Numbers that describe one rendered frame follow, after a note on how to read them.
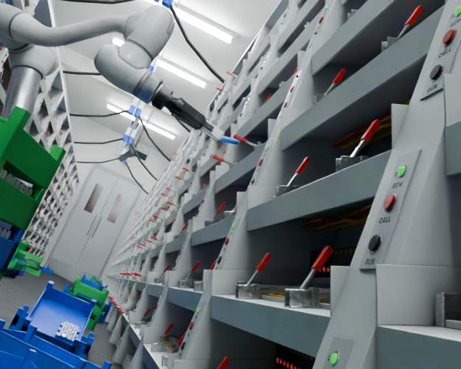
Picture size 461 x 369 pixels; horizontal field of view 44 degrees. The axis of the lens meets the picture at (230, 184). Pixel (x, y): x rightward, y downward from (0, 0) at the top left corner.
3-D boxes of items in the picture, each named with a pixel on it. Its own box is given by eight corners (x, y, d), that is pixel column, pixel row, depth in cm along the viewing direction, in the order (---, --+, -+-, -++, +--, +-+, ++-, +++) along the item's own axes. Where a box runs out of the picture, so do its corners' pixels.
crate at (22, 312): (8, 328, 210) (18, 307, 212) (15, 323, 229) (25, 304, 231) (85, 359, 214) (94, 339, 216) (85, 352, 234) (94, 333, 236)
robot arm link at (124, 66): (132, 91, 169) (156, 56, 172) (86, 60, 167) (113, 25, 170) (130, 101, 179) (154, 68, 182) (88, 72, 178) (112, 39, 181)
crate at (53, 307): (71, 359, 201) (80, 341, 199) (16, 337, 198) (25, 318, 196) (89, 316, 230) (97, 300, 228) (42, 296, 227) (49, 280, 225)
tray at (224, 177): (267, 159, 132) (268, 118, 134) (214, 193, 191) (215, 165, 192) (348, 165, 137) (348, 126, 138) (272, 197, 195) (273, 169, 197)
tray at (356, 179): (393, 190, 61) (391, 65, 63) (246, 230, 119) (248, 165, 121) (557, 201, 65) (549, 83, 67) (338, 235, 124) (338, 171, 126)
